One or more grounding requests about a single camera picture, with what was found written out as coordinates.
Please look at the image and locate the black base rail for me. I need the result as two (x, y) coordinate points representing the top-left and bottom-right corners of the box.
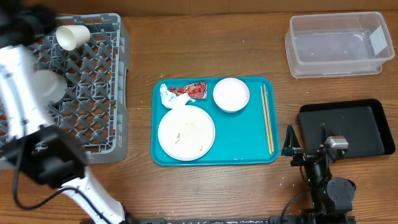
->
(80, 216), (355, 224)

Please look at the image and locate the crumpled white tissue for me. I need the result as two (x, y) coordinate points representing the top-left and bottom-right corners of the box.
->
(159, 83), (195, 109)

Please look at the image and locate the wooden chopstick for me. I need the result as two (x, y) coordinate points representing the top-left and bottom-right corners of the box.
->
(263, 84), (274, 154)
(260, 86), (272, 155)

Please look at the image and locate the grey dishwasher rack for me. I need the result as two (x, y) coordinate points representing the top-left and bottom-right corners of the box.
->
(1, 13), (130, 164)

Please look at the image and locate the left wooden chopstick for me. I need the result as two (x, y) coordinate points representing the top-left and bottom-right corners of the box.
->
(260, 86), (272, 155)

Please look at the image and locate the red snack wrapper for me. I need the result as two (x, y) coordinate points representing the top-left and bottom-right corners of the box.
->
(170, 82), (207, 100)

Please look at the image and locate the right wooden chopstick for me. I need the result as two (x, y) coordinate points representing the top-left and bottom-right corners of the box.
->
(263, 84), (274, 154)

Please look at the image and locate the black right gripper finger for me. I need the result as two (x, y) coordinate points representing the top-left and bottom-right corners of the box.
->
(320, 123), (333, 145)
(281, 124), (301, 156)

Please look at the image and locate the white bowl in rack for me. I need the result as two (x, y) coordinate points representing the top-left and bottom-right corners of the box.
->
(33, 70), (67, 105)

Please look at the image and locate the white cup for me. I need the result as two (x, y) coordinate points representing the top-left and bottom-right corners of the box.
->
(55, 25), (91, 51)

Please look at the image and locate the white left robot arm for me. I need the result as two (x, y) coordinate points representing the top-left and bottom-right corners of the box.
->
(1, 1), (161, 223)

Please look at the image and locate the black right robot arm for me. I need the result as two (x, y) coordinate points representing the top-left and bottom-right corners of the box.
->
(280, 124), (356, 224)

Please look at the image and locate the clear plastic bin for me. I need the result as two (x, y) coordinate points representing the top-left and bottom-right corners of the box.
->
(285, 12), (395, 78)

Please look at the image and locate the white round plate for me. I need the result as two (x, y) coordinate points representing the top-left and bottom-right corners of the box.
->
(157, 105), (216, 161)

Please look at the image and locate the pink white bowl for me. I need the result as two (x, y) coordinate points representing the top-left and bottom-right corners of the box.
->
(213, 78), (250, 113)

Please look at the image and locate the black plastic tray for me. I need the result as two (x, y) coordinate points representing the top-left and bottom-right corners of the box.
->
(298, 99), (396, 159)

